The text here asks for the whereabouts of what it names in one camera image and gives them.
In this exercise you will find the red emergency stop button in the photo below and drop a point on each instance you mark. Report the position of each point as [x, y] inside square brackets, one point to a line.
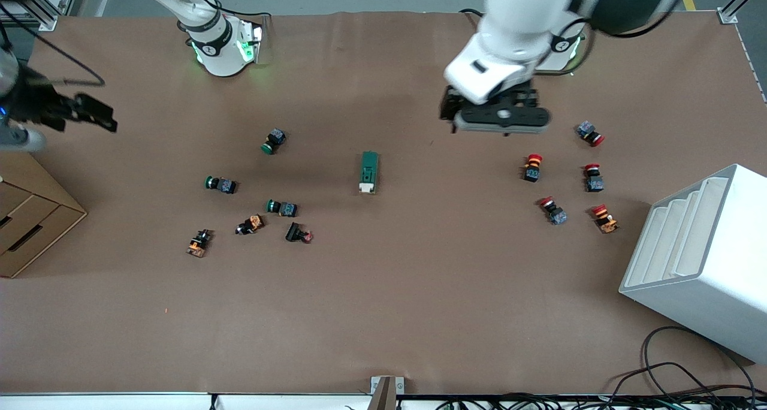
[556, 214]
[594, 182]
[588, 131]

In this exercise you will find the aluminium frame profile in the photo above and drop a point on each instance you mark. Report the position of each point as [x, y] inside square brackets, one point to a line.
[48, 11]
[728, 14]

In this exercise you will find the red stop button orange block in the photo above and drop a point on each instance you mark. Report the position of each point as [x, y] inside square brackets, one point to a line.
[605, 221]
[532, 170]

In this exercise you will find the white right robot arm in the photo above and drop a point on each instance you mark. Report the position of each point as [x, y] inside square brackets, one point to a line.
[222, 50]

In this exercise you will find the black switch with red block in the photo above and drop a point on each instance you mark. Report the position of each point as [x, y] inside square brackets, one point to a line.
[295, 232]

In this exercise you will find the green load switch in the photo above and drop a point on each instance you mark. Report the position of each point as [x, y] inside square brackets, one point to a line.
[368, 170]

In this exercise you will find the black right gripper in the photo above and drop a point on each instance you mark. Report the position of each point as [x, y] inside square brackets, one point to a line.
[37, 105]

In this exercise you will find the black orange selector switch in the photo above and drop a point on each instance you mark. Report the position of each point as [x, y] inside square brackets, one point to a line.
[251, 224]
[199, 244]

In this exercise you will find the brown table cover sheet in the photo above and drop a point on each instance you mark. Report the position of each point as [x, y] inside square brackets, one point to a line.
[419, 290]

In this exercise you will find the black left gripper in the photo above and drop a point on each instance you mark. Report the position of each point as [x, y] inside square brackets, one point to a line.
[448, 102]

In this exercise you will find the metal bracket with profile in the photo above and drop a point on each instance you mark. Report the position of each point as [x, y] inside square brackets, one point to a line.
[386, 386]

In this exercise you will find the white stepped rack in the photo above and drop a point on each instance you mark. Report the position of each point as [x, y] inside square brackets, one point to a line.
[713, 266]

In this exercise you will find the green push button switch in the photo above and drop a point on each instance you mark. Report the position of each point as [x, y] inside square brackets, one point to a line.
[284, 208]
[223, 186]
[274, 140]

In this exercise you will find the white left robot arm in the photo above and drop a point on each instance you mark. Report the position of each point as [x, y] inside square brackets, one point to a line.
[515, 26]

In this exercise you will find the white table edge rail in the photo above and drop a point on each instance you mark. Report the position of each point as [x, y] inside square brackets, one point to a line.
[120, 401]

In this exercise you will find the brown cardboard box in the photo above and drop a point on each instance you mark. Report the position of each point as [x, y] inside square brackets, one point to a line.
[30, 218]

